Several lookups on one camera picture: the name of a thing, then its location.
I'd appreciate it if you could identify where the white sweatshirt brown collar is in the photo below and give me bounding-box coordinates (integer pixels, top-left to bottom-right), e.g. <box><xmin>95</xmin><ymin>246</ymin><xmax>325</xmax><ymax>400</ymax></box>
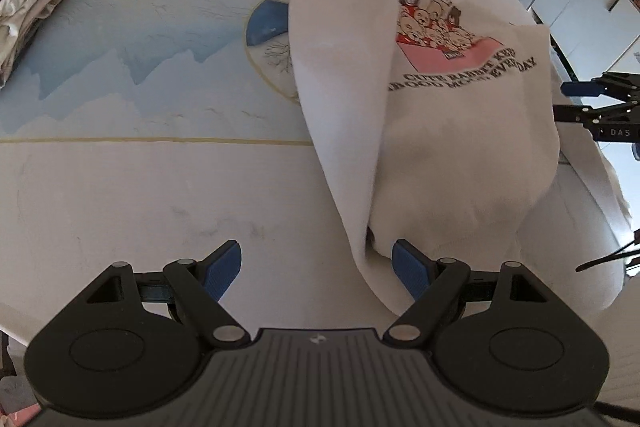
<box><xmin>288</xmin><ymin>0</ymin><xmax>560</xmax><ymax>314</ymax></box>

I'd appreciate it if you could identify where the cream folded clothes stack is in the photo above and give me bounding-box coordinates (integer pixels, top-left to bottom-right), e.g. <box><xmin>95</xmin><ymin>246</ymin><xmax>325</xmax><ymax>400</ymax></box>
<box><xmin>0</xmin><ymin>0</ymin><xmax>94</xmax><ymax>88</ymax></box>

